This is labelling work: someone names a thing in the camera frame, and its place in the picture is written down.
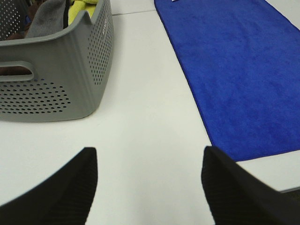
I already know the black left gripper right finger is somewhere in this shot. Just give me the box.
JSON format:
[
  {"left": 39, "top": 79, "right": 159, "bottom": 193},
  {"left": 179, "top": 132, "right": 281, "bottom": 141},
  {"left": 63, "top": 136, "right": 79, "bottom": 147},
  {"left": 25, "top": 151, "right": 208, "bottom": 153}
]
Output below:
[{"left": 201, "top": 146, "right": 300, "bottom": 225}]

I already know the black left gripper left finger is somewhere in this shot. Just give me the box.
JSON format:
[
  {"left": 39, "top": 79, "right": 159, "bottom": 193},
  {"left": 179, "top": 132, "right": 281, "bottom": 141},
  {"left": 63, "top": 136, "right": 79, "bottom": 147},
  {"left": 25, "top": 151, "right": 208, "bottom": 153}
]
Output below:
[{"left": 0, "top": 147, "right": 97, "bottom": 225}]

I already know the blue towel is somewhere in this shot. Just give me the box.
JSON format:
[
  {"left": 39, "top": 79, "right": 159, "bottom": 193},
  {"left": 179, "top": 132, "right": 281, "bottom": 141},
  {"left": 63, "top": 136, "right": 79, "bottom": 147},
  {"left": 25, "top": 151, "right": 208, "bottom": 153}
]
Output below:
[{"left": 154, "top": 0, "right": 300, "bottom": 161}]

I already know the grey perforated laundry basket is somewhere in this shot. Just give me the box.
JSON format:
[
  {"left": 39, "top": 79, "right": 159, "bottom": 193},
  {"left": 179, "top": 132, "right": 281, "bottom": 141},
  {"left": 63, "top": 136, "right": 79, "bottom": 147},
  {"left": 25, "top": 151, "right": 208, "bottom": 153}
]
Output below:
[{"left": 0, "top": 0, "right": 114, "bottom": 122}]

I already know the grey towel in basket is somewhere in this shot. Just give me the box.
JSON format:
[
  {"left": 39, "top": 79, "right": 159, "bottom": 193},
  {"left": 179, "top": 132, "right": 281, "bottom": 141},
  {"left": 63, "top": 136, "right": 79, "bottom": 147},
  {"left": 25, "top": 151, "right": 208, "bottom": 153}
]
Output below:
[{"left": 24, "top": 0, "right": 69, "bottom": 38}]

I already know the yellow-green towel in basket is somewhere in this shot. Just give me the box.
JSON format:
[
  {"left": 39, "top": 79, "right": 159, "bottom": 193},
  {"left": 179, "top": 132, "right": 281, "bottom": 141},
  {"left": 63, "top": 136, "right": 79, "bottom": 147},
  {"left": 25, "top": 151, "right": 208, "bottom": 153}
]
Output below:
[{"left": 68, "top": 0, "right": 98, "bottom": 25}]

